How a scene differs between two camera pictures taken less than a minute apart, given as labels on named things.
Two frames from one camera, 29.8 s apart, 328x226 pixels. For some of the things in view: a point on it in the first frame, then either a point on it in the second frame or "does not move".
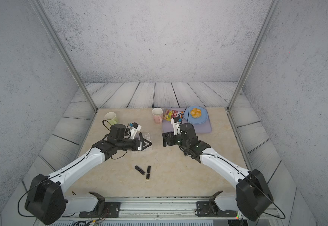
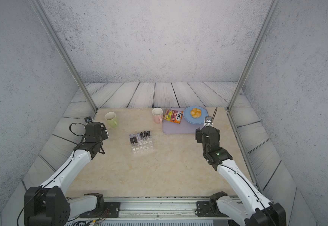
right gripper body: [173, 139] -> [199, 134]
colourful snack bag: [168, 114] does not move
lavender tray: [205, 127] does not move
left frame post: [55, 38] does not move
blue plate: [201, 119] does not move
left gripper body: [133, 144] -> [104, 133]
